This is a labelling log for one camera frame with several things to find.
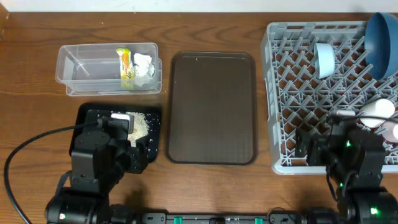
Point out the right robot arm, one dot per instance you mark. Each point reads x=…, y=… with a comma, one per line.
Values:
x=353, y=159

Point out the grey dishwasher rack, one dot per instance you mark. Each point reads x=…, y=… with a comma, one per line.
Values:
x=297, y=99

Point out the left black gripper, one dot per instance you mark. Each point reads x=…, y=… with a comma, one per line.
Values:
x=139, y=158

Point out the pale green cup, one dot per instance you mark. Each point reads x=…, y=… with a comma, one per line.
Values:
x=379, y=108

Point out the clear plastic waste bin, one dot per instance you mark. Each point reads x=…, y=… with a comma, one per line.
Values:
x=94, y=69

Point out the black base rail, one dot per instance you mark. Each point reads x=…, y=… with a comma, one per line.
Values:
x=276, y=215

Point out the pink cup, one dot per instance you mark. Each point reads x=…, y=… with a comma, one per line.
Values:
x=391, y=132

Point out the white paper napkin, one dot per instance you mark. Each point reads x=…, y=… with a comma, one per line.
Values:
x=143, y=69

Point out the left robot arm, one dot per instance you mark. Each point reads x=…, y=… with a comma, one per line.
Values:
x=101, y=156

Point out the yellow green snack wrapper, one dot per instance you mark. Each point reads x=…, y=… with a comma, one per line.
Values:
x=126, y=68

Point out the dark blue plate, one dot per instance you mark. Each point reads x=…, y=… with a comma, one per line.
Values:
x=381, y=43

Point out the light blue small bowl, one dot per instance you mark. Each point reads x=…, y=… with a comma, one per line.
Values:
x=325, y=60

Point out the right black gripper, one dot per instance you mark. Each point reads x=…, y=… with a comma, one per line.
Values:
x=302, y=145

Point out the brown serving tray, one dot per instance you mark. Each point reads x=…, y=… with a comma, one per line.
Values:
x=212, y=109

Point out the pile of rice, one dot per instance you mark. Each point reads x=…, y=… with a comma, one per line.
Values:
x=138, y=127

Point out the black waste tray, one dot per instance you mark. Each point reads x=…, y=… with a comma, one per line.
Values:
x=152, y=117

